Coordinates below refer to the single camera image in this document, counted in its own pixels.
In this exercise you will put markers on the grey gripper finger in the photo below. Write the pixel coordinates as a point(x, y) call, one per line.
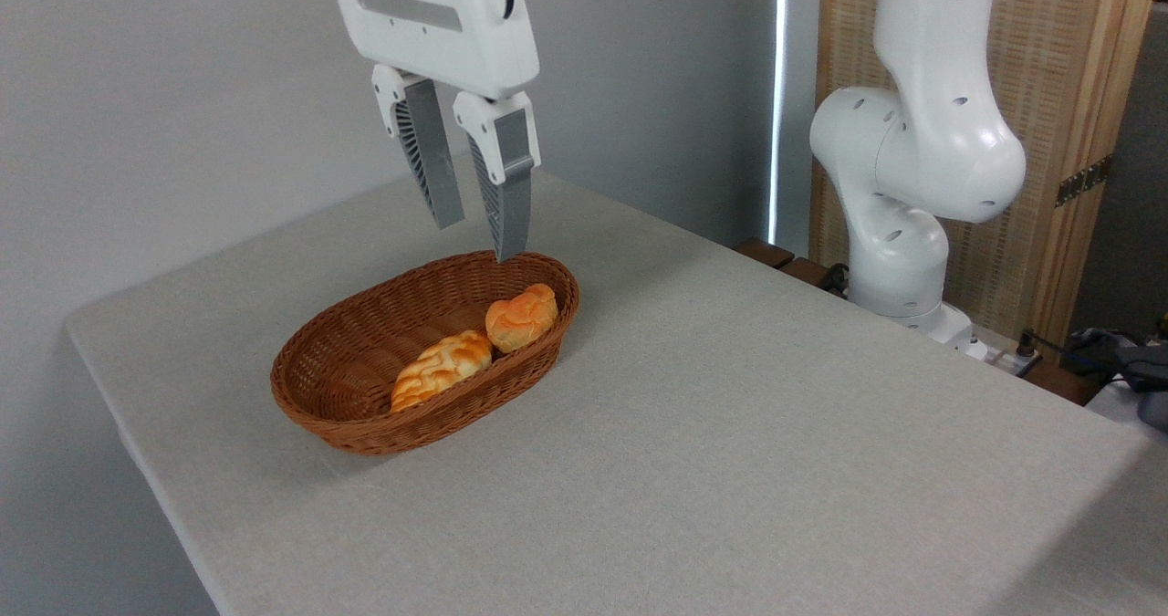
point(511, 205)
point(431, 155)

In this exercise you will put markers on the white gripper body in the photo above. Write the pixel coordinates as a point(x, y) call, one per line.
point(447, 46)

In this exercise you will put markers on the dark metal hinge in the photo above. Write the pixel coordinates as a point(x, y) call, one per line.
point(1084, 181)

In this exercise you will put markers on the white power strip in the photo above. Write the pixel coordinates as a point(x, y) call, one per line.
point(999, 358)

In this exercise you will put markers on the grey tablecloth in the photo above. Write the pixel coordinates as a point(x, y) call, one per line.
point(730, 506)

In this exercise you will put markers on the round orange bread roll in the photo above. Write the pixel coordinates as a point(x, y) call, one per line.
point(522, 317)

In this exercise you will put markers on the brown wicker basket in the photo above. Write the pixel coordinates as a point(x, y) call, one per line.
point(347, 370)

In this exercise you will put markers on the brown wooden block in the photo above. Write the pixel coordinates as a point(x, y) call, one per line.
point(808, 272)
point(765, 253)

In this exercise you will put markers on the dark grey bag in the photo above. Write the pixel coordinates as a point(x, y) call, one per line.
point(1136, 365)

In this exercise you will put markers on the long braided bread loaf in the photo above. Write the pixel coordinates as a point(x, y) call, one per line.
point(443, 368)

